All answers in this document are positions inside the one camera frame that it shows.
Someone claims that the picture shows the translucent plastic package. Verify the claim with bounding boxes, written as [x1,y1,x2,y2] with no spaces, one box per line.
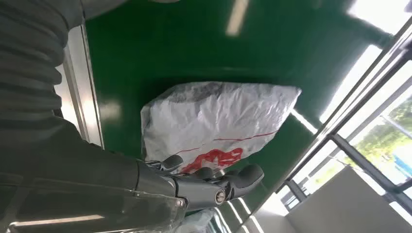
[175,209,217,233]

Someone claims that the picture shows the green conveyor belt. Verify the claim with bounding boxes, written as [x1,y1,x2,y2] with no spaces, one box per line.
[85,0,394,233]

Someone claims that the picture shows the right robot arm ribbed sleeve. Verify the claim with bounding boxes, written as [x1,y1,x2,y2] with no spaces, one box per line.
[0,0,129,147]

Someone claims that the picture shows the grey cabinet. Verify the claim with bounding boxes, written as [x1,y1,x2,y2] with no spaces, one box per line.
[238,166,412,233]

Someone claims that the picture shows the green tree outside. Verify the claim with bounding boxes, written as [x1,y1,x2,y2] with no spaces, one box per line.
[351,96,412,184]

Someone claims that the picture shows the silver conveyor side rail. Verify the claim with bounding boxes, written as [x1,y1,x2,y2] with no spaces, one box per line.
[53,24,105,150]

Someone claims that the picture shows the black window frame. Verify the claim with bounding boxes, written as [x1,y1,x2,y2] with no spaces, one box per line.
[276,16,412,222]

